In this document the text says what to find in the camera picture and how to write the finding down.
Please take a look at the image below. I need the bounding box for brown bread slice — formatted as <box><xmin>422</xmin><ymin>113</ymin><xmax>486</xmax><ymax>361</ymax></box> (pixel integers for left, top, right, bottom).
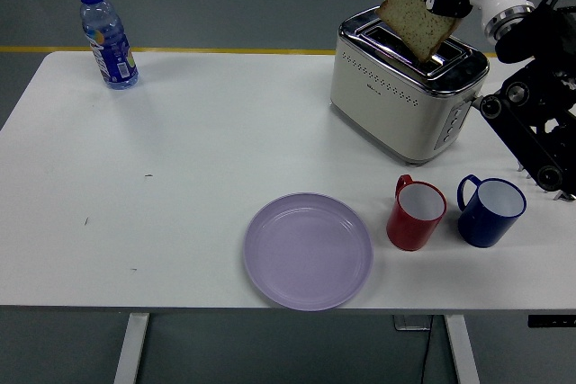
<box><xmin>376</xmin><ymin>0</ymin><xmax>464</xmax><ymax>64</ymax></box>

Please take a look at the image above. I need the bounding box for cream chrome two-slot toaster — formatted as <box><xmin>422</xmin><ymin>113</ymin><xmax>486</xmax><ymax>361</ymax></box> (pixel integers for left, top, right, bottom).
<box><xmin>329</xmin><ymin>5</ymin><xmax>491</xmax><ymax>167</ymax></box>

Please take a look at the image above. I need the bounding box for purple round plate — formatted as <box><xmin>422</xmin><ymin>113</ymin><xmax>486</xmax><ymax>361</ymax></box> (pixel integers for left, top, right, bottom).
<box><xmin>243</xmin><ymin>192</ymin><xmax>375</xmax><ymax>312</ymax></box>

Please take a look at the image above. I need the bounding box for blue mug white inside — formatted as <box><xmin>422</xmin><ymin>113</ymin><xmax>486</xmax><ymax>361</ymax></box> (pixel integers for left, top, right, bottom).
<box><xmin>456</xmin><ymin>174</ymin><xmax>527</xmax><ymax>249</ymax></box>

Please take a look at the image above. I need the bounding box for red mug white inside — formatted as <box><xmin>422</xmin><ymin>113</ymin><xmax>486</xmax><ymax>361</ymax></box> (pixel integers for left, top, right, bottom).
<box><xmin>386</xmin><ymin>174</ymin><xmax>449</xmax><ymax>253</ymax></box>

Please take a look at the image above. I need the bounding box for black table control panel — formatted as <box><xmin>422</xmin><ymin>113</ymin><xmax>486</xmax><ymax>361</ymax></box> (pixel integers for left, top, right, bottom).
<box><xmin>527</xmin><ymin>314</ymin><xmax>576</xmax><ymax>329</ymax></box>

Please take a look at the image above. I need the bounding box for white table leg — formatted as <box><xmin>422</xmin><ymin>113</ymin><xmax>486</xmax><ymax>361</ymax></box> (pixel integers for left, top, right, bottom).
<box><xmin>112</xmin><ymin>312</ymin><xmax>150</xmax><ymax>384</ymax></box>
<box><xmin>443</xmin><ymin>314</ymin><xmax>482</xmax><ymax>384</ymax></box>

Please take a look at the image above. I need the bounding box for clear water bottle blue cap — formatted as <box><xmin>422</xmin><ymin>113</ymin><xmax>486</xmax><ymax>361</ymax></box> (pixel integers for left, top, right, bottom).
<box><xmin>77</xmin><ymin>0</ymin><xmax>140</xmax><ymax>91</ymax></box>

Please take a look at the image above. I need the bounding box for clear plastic bracket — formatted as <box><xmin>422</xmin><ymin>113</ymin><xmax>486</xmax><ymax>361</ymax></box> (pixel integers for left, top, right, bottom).
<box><xmin>393</xmin><ymin>314</ymin><xmax>433</xmax><ymax>332</ymax></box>

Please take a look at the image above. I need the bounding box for black cable under table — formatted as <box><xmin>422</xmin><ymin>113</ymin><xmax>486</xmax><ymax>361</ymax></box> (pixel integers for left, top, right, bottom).
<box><xmin>418</xmin><ymin>315</ymin><xmax>434</xmax><ymax>384</ymax></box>

